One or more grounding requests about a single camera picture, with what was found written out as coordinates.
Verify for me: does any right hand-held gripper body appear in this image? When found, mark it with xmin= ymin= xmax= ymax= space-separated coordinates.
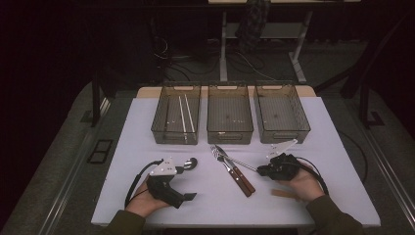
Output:
xmin=264 ymin=138 xmax=301 ymax=182

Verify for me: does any cable bundle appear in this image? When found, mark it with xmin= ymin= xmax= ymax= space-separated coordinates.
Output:
xmin=151 ymin=35 xmax=170 ymax=62

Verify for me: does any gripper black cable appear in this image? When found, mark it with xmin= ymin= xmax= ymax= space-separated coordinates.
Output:
xmin=295 ymin=156 xmax=330 ymax=197
xmin=124 ymin=159 xmax=164 ymax=209

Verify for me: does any white chopstick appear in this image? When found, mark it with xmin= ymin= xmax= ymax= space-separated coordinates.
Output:
xmin=177 ymin=95 xmax=189 ymax=143
xmin=184 ymin=93 xmax=197 ymax=134

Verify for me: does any black metal stand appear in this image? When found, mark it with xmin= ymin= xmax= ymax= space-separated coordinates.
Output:
xmin=91 ymin=70 xmax=118 ymax=128
xmin=341 ymin=13 xmax=415 ymax=130

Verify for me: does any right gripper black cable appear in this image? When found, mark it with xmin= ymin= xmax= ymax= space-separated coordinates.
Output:
xmin=295 ymin=156 xmax=330 ymax=197

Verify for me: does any person's right hand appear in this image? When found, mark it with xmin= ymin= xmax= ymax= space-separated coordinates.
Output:
xmin=283 ymin=163 xmax=326 ymax=203

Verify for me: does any wooden-handled knife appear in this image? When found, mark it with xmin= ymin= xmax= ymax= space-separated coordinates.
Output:
xmin=214 ymin=144 xmax=257 ymax=194

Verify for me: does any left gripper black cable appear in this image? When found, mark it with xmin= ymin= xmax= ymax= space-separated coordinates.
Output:
xmin=124 ymin=159 xmax=164 ymax=209

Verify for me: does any person's left hand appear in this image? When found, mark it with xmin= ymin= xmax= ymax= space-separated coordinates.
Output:
xmin=124 ymin=180 xmax=170 ymax=218

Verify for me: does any white table cover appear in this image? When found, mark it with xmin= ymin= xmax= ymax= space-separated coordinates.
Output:
xmin=91 ymin=96 xmax=382 ymax=228

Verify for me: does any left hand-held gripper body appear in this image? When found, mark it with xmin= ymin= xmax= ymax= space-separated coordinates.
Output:
xmin=145 ymin=157 xmax=186 ymax=210

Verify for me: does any wooden-handled fork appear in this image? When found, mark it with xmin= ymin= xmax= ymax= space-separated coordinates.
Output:
xmin=209 ymin=145 xmax=254 ymax=198

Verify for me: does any small wooden spoon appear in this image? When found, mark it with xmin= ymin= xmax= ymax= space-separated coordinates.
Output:
xmin=271 ymin=188 xmax=303 ymax=201

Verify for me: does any black floor cable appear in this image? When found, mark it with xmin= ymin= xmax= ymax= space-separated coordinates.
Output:
xmin=337 ymin=130 xmax=369 ymax=184
xmin=164 ymin=53 xmax=220 ymax=81
xmin=228 ymin=50 xmax=278 ymax=82

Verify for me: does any smoky clear plastic bin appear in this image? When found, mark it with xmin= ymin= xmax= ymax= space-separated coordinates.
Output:
xmin=150 ymin=82 xmax=203 ymax=146
xmin=206 ymin=82 xmax=254 ymax=146
xmin=253 ymin=81 xmax=311 ymax=145

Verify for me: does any white-legged background desk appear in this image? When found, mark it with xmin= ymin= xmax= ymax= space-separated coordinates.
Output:
xmin=207 ymin=0 xmax=361 ymax=84

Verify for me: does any dark patterned hanging cloth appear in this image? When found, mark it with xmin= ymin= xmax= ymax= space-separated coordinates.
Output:
xmin=235 ymin=0 xmax=272 ymax=53

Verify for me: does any metal spoon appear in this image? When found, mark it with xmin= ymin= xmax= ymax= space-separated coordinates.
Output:
xmin=182 ymin=157 xmax=199 ymax=171

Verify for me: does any metal floor rail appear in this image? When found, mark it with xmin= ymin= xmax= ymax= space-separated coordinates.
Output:
xmin=365 ymin=126 xmax=415 ymax=223
xmin=38 ymin=97 xmax=112 ymax=235

